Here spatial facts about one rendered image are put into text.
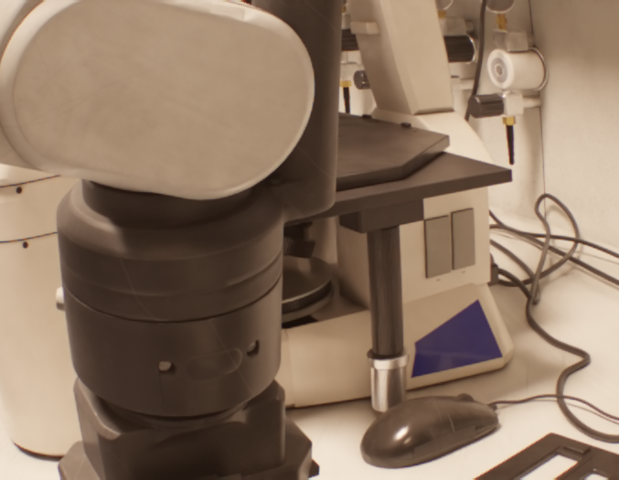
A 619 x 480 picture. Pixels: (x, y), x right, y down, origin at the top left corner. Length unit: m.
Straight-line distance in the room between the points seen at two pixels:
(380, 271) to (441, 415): 0.12
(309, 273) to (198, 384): 0.51
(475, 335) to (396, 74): 0.24
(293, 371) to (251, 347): 0.43
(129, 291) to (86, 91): 0.09
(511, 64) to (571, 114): 0.10
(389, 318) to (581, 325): 0.28
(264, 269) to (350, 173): 0.33
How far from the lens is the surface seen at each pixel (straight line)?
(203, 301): 0.34
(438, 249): 0.83
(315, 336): 0.79
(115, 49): 0.28
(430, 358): 0.82
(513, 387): 0.83
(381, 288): 0.74
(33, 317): 0.71
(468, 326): 0.85
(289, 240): 0.82
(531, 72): 1.26
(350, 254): 0.82
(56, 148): 0.28
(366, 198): 0.66
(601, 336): 0.93
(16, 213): 0.68
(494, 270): 0.97
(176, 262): 0.33
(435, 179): 0.70
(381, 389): 0.76
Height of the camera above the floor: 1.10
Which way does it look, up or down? 16 degrees down
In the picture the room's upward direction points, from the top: 4 degrees counter-clockwise
